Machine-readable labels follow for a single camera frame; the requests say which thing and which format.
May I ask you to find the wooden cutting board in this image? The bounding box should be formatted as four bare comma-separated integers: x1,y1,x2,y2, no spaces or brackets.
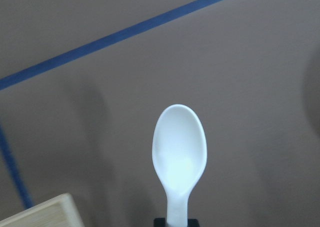
0,193,84,227

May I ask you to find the white plastic spoon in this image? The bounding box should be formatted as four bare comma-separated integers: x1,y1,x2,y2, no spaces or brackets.
152,104,208,227

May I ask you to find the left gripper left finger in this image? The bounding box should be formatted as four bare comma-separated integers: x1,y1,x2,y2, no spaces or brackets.
153,217,167,227

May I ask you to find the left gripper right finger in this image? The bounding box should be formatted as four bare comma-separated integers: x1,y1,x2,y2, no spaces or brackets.
187,218,200,227

